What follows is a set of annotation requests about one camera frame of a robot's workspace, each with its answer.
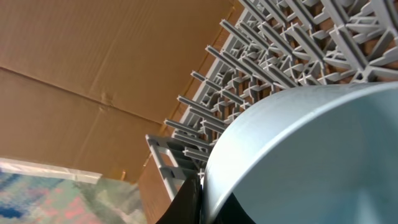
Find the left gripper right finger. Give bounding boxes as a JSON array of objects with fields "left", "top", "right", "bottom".
[{"left": 213, "top": 194, "right": 255, "bottom": 224}]

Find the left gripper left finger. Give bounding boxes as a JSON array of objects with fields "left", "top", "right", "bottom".
[{"left": 156, "top": 177, "right": 202, "bottom": 224}]

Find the light blue bowl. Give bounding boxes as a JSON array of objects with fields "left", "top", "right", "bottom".
[{"left": 201, "top": 82, "right": 397, "bottom": 223}]

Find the colourful patterned cloth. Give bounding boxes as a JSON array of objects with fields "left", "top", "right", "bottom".
[{"left": 1, "top": 158, "right": 147, "bottom": 223}]

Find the brown cardboard panel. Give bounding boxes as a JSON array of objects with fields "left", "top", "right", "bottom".
[{"left": 0, "top": 0, "right": 243, "bottom": 184}]

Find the grey plastic dish rack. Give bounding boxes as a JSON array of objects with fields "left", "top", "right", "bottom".
[{"left": 146, "top": 0, "right": 397, "bottom": 198}]

